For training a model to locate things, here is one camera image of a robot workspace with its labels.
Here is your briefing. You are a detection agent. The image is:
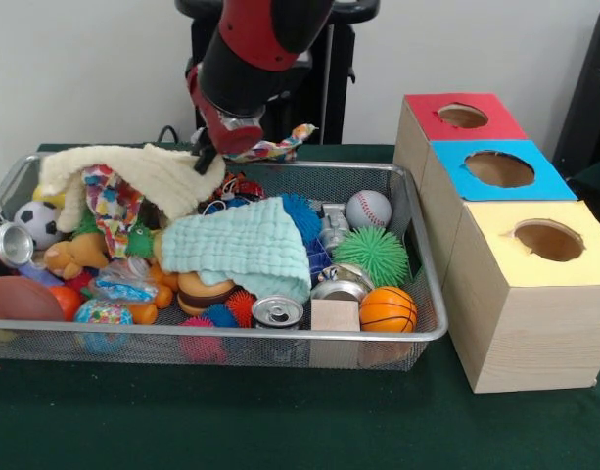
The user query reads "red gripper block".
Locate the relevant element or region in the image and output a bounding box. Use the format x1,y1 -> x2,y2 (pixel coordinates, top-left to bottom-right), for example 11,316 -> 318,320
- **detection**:
185,66 -> 265,175

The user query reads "cream waffle cloth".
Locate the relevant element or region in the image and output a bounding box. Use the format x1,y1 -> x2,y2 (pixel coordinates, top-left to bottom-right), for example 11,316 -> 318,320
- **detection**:
38,144 -> 227,234

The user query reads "mint waffle cloth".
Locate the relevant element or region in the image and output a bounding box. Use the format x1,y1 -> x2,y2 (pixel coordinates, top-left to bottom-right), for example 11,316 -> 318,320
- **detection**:
160,196 -> 313,303

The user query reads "clear crinkled plastic packet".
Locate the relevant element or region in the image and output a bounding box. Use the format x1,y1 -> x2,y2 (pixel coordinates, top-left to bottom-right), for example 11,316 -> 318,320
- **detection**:
88,258 -> 160,306

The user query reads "silver mesh bin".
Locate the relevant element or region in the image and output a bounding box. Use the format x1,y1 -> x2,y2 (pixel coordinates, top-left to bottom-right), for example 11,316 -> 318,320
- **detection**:
0,151 -> 450,373

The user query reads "wooden box with three holes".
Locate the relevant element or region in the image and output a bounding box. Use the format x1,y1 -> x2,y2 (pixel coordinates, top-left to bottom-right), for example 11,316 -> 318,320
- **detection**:
392,91 -> 600,395

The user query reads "blue spiky ball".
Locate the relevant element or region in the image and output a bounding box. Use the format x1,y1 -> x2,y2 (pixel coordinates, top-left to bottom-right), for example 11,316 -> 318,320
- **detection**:
279,192 -> 323,245

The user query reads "silver can with pull tab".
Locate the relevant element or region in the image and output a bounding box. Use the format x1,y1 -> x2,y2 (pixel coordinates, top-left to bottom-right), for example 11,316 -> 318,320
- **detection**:
251,293 -> 305,329

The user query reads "white toy baseball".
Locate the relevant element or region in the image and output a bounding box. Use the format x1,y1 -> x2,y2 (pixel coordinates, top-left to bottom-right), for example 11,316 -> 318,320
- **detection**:
346,189 -> 393,230

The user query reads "small soccer ball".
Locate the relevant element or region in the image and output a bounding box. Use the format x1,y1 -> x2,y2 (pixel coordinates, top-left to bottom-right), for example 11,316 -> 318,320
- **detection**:
13,201 -> 62,251

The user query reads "large green spiky ball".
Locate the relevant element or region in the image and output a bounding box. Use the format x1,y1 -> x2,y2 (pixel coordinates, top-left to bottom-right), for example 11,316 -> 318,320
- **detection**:
332,225 -> 409,286

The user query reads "wooden block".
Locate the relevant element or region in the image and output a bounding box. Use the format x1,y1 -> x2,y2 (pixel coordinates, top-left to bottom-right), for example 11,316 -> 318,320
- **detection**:
310,298 -> 362,332

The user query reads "orange toy basketball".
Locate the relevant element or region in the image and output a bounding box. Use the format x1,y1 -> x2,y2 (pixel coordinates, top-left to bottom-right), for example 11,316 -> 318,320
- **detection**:
359,285 -> 419,333

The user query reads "dark green table cloth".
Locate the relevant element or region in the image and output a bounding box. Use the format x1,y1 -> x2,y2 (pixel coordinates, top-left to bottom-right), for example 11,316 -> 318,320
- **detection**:
0,141 -> 600,470
568,155 -> 600,210

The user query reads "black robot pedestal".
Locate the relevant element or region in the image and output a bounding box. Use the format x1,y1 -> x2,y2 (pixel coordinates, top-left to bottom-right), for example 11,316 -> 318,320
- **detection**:
174,0 -> 382,145

